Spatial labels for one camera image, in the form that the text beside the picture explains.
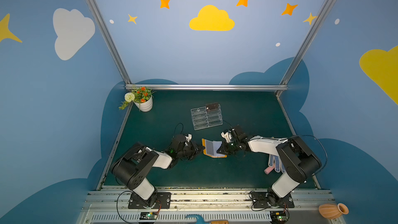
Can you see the aluminium frame left post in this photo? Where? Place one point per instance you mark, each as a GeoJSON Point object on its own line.
{"type": "Point", "coordinates": [108, 39]}

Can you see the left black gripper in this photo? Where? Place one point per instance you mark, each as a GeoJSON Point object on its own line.
{"type": "Point", "coordinates": [193, 149]}

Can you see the potted flower plant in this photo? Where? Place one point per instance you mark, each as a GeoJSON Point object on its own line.
{"type": "Point", "coordinates": [141, 97]}

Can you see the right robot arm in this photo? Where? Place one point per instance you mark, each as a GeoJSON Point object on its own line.
{"type": "Point", "coordinates": [296, 160]}

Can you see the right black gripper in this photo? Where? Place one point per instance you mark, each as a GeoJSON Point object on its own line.
{"type": "Point", "coordinates": [226, 144]}

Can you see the yellow leather card holder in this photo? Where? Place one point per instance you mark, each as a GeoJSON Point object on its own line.
{"type": "Point", "coordinates": [213, 149]}

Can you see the aluminium frame right post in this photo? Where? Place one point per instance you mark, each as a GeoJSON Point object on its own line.
{"type": "Point", "coordinates": [315, 27]}

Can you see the aluminium front rail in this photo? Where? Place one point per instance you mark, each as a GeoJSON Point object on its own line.
{"type": "Point", "coordinates": [110, 206]}

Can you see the terracotta clay vase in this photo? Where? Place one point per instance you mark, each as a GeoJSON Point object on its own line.
{"type": "Point", "coordinates": [333, 211]}

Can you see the clear plastic organizer tray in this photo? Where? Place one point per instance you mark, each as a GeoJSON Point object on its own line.
{"type": "Point", "coordinates": [201, 119]}

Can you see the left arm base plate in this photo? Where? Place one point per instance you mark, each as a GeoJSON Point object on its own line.
{"type": "Point", "coordinates": [156, 200]}

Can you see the left controller board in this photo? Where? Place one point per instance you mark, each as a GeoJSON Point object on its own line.
{"type": "Point", "coordinates": [148, 216]}

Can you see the aluminium frame rear bar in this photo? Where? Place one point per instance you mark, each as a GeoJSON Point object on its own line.
{"type": "Point", "coordinates": [177, 87]}

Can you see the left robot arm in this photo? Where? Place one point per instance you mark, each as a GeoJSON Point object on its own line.
{"type": "Point", "coordinates": [135, 164]}

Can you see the aluminium frame post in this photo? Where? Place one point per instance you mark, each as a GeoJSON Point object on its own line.
{"type": "Point", "coordinates": [108, 39]}
{"type": "Point", "coordinates": [315, 27]}

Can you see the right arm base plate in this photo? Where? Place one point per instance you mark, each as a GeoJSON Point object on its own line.
{"type": "Point", "coordinates": [264, 200]}

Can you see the right controller board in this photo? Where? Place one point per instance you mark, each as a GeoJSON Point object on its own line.
{"type": "Point", "coordinates": [278, 217]}

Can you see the controller board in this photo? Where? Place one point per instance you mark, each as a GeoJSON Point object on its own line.
{"type": "Point", "coordinates": [148, 216]}
{"type": "Point", "coordinates": [278, 217]}

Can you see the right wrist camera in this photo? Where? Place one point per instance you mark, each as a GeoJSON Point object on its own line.
{"type": "Point", "coordinates": [227, 136]}

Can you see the teal handled tool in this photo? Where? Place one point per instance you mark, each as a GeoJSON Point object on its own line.
{"type": "Point", "coordinates": [200, 220]}

